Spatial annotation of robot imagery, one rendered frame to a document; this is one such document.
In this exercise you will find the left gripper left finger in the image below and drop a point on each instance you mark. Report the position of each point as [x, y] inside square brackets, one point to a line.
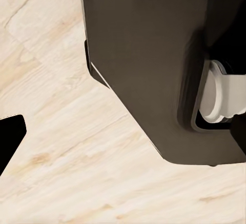
[12, 131]

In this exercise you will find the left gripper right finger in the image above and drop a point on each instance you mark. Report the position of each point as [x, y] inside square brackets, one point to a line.
[238, 130]

